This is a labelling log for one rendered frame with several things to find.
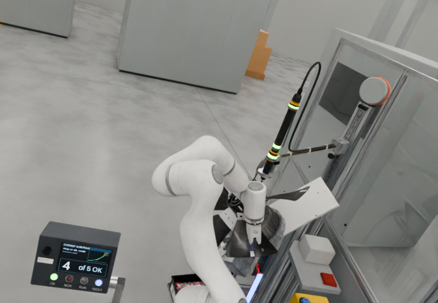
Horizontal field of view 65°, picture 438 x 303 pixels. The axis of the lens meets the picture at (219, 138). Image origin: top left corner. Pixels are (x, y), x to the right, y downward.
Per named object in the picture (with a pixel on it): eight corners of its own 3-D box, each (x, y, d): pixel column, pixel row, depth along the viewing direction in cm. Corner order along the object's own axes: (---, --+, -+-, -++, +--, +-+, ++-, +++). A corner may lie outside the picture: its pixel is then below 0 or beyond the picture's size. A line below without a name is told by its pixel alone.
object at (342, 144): (335, 147, 205) (341, 135, 201) (345, 154, 201) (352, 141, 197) (326, 149, 198) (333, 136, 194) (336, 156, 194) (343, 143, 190)
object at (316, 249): (319, 246, 221) (326, 234, 216) (328, 266, 206) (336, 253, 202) (295, 242, 217) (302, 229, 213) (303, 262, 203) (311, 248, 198)
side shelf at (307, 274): (317, 247, 224) (319, 244, 223) (339, 294, 192) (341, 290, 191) (283, 242, 219) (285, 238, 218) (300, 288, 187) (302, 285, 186)
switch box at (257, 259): (270, 267, 225) (282, 242, 216) (273, 278, 217) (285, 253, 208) (248, 264, 222) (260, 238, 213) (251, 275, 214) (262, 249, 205)
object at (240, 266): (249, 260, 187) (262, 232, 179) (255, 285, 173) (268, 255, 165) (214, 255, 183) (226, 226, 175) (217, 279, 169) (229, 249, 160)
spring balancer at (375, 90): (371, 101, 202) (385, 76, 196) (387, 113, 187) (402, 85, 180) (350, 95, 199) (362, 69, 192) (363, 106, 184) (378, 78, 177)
